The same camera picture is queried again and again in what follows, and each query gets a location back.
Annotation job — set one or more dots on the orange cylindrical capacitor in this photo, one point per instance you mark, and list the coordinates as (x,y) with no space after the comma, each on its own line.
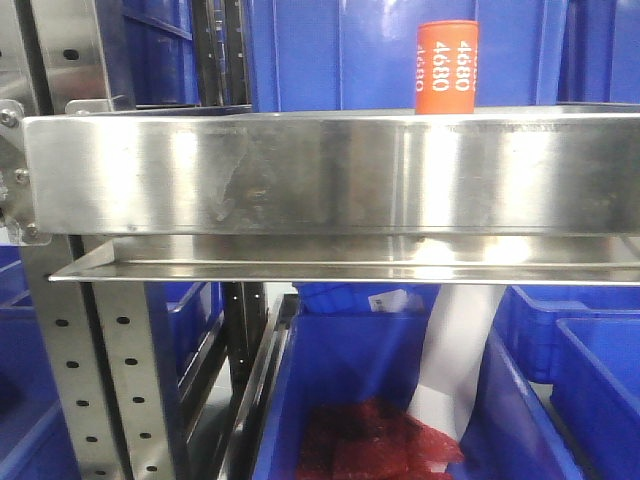
(446,67)

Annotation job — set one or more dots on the stainless steel shelf tray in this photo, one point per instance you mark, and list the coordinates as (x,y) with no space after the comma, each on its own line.
(505,195)

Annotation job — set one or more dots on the perforated steel shelf upright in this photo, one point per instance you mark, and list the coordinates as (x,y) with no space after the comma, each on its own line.
(111,351)

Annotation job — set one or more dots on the blue bin with red parts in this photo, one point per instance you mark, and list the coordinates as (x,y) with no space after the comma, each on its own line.
(334,359)

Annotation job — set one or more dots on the white paper sheet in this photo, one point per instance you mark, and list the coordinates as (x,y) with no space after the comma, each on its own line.
(451,356)

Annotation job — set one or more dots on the red mesh parts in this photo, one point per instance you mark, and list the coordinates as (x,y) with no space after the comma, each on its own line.
(373,439)

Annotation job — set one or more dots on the blue bin lower right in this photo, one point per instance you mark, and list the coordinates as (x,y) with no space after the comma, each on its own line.
(584,342)

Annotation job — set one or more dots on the blue bin lower left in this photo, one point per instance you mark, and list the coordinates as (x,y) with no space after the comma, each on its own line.
(35,442)

